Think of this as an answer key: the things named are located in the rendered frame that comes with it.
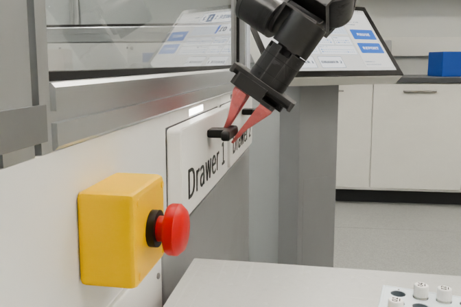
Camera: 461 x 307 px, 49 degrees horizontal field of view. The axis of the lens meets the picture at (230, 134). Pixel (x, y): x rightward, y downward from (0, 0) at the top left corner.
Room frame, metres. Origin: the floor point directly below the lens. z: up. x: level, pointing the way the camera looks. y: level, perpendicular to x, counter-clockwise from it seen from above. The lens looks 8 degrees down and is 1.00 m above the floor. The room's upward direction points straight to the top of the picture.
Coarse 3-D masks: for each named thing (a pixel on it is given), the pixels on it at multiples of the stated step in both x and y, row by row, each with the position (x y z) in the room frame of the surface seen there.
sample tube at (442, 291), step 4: (440, 288) 0.42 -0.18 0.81; (444, 288) 0.42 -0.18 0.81; (448, 288) 0.42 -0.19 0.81; (440, 292) 0.42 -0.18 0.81; (444, 292) 0.41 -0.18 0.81; (448, 292) 0.41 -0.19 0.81; (436, 296) 0.42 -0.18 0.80; (440, 296) 0.42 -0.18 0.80; (444, 296) 0.41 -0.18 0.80; (448, 296) 0.41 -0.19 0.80; (440, 300) 0.42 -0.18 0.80; (444, 300) 0.41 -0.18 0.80; (448, 300) 0.41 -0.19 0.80
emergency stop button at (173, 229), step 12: (180, 204) 0.38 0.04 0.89; (168, 216) 0.37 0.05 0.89; (180, 216) 0.37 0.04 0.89; (156, 228) 0.37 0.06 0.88; (168, 228) 0.36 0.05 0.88; (180, 228) 0.37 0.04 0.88; (156, 240) 0.38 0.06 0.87; (168, 240) 0.36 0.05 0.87; (180, 240) 0.37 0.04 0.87; (168, 252) 0.37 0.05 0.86; (180, 252) 0.37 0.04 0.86
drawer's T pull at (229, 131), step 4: (212, 128) 0.71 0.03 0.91; (216, 128) 0.71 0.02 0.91; (220, 128) 0.71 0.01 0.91; (224, 128) 0.71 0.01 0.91; (228, 128) 0.70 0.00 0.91; (232, 128) 0.71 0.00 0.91; (236, 128) 0.73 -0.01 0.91; (208, 132) 0.70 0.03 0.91; (212, 132) 0.70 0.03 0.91; (216, 132) 0.70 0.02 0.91; (220, 132) 0.70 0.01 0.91; (224, 132) 0.67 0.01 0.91; (228, 132) 0.67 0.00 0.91; (232, 132) 0.69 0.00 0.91; (236, 132) 0.73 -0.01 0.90; (208, 136) 0.70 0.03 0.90; (212, 136) 0.70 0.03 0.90; (216, 136) 0.70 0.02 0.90; (220, 136) 0.70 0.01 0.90; (224, 136) 0.67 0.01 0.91; (228, 136) 0.67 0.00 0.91; (232, 136) 0.69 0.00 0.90; (224, 140) 0.68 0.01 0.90; (228, 140) 0.68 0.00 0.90
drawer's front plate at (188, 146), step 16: (208, 112) 0.76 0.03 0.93; (224, 112) 0.83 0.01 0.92; (176, 128) 0.58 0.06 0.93; (192, 128) 0.62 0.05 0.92; (208, 128) 0.71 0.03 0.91; (176, 144) 0.57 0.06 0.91; (192, 144) 0.62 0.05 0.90; (208, 144) 0.71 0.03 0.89; (224, 144) 0.83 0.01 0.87; (176, 160) 0.57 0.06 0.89; (192, 160) 0.62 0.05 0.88; (176, 176) 0.57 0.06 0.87; (192, 176) 0.62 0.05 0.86; (208, 176) 0.71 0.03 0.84; (176, 192) 0.57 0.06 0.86; (208, 192) 0.71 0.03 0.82; (192, 208) 0.62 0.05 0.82
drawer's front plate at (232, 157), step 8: (224, 104) 0.91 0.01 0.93; (248, 104) 1.11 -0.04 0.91; (240, 112) 1.00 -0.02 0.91; (240, 120) 1.00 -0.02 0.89; (240, 128) 1.00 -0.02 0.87; (248, 136) 1.11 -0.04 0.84; (232, 144) 0.90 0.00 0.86; (248, 144) 1.11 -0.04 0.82; (232, 152) 0.90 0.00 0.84; (240, 152) 1.00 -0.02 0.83; (232, 160) 0.90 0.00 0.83
